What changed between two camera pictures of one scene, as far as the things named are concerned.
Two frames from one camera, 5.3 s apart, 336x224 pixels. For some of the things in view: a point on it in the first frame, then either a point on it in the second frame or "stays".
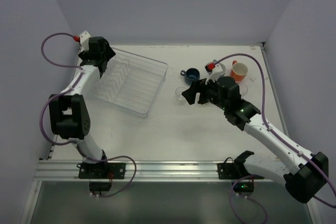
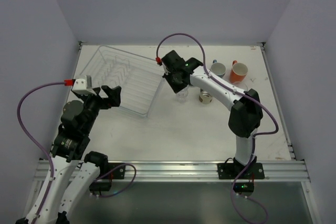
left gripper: x=105 y=57 -> x=105 y=99
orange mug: x=239 y=71 stays
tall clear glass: x=243 y=88 stays
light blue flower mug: x=220 y=70 stays
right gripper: x=200 y=93 -> x=176 y=80
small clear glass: x=180 y=99 stays
